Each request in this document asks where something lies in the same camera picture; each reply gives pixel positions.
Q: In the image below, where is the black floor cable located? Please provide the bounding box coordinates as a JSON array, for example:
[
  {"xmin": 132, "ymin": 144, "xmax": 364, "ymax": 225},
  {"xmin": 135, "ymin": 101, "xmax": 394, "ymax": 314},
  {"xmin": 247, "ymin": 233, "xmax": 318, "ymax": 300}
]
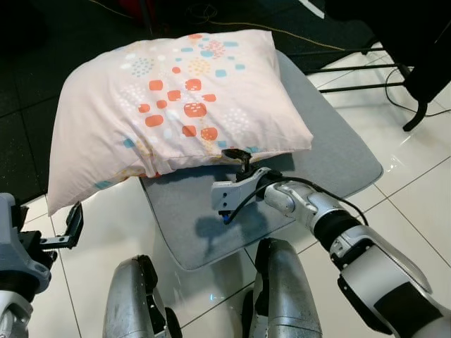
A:
[{"xmin": 383, "ymin": 66, "xmax": 451, "ymax": 118}]

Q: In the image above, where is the black hanging cloth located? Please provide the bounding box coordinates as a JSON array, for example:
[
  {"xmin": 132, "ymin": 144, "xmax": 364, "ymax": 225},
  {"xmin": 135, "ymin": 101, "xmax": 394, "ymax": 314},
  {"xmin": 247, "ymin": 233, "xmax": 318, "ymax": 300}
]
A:
[{"xmin": 323, "ymin": 0, "xmax": 451, "ymax": 104}]

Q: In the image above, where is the grey seat pad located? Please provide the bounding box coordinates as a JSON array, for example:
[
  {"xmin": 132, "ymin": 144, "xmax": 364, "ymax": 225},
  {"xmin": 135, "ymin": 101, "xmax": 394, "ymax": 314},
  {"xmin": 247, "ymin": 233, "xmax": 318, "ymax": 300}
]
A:
[{"xmin": 140, "ymin": 49, "xmax": 385, "ymax": 272}]

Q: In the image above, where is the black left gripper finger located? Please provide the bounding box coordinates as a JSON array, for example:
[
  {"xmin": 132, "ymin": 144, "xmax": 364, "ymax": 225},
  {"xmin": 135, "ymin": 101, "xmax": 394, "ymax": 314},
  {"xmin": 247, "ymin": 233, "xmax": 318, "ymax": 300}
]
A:
[{"xmin": 63, "ymin": 202, "xmax": 85, "ymax": 249}]

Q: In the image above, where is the silver left robot leg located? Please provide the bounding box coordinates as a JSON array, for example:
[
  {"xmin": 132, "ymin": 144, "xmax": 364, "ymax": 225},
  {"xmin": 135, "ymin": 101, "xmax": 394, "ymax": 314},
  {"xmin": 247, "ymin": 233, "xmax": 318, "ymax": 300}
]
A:
[{"xmin": 103, "ymin": 255, "xmax": 183, "ymax": 338}]

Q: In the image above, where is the silver robot leg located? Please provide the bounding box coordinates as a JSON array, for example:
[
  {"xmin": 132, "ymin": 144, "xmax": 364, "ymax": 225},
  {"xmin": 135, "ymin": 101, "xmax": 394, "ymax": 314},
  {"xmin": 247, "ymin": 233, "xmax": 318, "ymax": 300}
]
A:
[
  {"xmin": 103, "ymin": 255, "xmax": 183, "ymax": 338},
  {"xmin": 242, "ymin": 238, "xmax": 326, "ymax": 338}
]

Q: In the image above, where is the black metal rack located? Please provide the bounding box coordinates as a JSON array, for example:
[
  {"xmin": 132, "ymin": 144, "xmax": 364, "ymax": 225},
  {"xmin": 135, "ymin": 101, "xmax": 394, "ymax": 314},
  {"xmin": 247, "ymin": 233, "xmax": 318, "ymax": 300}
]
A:
[{"xmin": 307, "ymin": 44, "xmax": 429, "ymax": 133}]

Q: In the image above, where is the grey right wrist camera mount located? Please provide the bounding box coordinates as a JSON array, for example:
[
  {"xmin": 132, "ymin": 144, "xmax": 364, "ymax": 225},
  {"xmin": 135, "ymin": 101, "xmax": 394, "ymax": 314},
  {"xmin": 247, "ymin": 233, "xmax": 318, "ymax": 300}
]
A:
[{"xmin": 211, "ymin": 167, "xmax": 273, "ymax": 216}]

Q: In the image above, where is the silver right robot leg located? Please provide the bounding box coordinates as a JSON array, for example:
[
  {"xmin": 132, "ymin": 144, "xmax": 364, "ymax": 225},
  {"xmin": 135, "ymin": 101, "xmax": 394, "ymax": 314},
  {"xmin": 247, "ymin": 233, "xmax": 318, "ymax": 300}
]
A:
[{"xmin": 242, "ymin": 238, "xmax": 326, "ymax": 338}]

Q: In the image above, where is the pink patterned pillow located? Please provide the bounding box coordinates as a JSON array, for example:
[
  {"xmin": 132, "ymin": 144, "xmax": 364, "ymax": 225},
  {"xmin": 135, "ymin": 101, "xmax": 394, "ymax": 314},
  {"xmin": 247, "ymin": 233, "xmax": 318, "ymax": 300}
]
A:
[{"xmin": 47, "ymin": 30, "xmax": 314, "ymax": 215}]

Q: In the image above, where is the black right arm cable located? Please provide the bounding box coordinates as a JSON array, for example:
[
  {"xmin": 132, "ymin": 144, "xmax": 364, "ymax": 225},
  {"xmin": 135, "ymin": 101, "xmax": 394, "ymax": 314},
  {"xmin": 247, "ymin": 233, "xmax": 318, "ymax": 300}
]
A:
[{"xmin": 224, "ymin": 175, "xmax": 369, "ymax": 227}]

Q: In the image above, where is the thin yellow cable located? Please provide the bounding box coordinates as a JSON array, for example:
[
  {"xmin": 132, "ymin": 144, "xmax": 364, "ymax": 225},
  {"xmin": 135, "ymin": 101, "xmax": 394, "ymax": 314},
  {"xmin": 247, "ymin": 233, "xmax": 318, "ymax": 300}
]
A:
[{"xmin": 88, "ymin": 0, "xmax": 347, "ymax": 52}]

